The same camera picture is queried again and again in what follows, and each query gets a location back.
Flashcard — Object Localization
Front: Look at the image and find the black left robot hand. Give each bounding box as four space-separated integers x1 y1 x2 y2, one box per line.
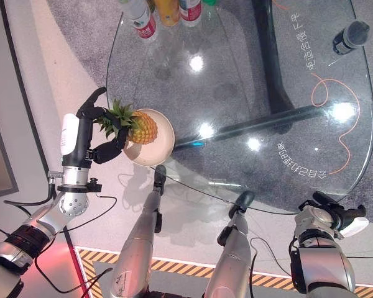
60 86 131 170

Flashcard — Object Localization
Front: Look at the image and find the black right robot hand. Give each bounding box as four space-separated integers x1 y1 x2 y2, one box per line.
312 191 370 238

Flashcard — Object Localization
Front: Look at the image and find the yellow pineapple with green leaves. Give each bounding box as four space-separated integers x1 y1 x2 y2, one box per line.
94 98 159 145

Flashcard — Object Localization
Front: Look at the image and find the cream round plate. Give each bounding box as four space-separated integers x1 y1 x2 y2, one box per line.
122 108 176 167

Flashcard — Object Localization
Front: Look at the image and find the silver right robot leg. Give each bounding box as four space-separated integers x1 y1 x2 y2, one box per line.
203 190 256 298

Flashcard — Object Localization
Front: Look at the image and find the silver robot leg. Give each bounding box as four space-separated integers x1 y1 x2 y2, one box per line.
203 190 256 298
107 164 168 298

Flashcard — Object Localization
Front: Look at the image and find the silver left robot leg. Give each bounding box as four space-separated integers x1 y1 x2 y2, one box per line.
107 164 168 298

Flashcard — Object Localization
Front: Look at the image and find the clear water bottle red label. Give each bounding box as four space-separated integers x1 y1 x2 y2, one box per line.
119 0 159 40
178 0 204 28

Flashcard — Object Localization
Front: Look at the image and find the orange juice bottle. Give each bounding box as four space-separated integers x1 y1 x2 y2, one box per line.
153 0 182 27

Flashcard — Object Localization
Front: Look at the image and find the grey carpet with orange line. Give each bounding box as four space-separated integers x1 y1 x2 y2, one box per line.
45 0 373 215

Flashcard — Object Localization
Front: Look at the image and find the yellow black hazard tape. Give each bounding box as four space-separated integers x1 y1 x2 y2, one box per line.
75 246 373 298

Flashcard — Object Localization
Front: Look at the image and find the black table base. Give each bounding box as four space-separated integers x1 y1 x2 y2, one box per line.
173 0 331 152

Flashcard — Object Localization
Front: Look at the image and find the dark bottle with black label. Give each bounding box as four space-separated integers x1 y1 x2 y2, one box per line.
332 20 372 56

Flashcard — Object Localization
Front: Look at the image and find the thick black wrist cable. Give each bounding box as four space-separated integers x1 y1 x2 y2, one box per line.
3 176 57 207

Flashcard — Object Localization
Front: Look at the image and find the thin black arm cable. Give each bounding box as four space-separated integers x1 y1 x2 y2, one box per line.
249 237 292 298
33 194 118 294

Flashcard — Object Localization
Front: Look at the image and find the grey framed wall panel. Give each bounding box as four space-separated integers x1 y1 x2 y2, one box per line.
0 89 20 201

